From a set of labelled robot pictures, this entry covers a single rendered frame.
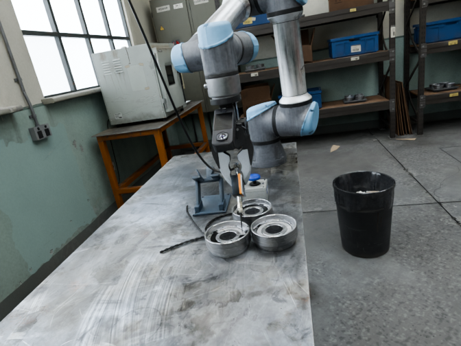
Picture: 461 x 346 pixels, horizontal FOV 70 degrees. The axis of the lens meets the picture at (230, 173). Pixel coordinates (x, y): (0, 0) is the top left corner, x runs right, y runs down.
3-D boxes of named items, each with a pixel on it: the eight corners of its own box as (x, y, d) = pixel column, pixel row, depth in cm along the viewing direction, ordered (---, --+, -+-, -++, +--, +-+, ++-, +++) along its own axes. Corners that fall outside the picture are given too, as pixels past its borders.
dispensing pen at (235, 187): (234, 231, 75) (229, 160, 79) (237, 233, 79) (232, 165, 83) (243, 231, 75) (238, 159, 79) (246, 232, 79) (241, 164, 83)
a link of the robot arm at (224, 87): (237, 75, 70) (199, 81, 71) (240, 97, 71) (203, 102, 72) (240, 73, 77) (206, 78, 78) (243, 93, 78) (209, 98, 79)
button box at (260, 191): (267, 202, 97) (265, 186, 96) (243, 203, 99) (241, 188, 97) (269, 190, 105) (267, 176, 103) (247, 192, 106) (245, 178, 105)
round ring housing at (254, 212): (250, 209, 95) (247, 195, 93) (281, 215, 88) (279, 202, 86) (226, 226, 88) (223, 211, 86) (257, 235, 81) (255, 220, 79)
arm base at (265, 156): (251, 158, 141) (247, 135, 138) (287, 154, 138) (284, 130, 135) (247, 169, 127) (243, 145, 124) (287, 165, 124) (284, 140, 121)
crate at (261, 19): (271, 25, 418) (269, 6, 411) (271, 23, 382) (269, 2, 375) (230, 33, 426) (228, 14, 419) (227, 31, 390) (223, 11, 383)
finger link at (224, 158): (235, 178, 85) (233, 144, 82) (232, 187, 80) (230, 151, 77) (223, 179, 86) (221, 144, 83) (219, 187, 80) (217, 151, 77)
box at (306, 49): (319, 61, 384) (316, 25, 371) (274, 68, 394) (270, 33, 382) (315, 60, 423) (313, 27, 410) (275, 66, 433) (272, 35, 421)
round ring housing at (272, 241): (306, 233, 77) (304, 218, 76) (283, 257, 70) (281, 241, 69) (268, 225, 84) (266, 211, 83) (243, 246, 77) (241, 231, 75)
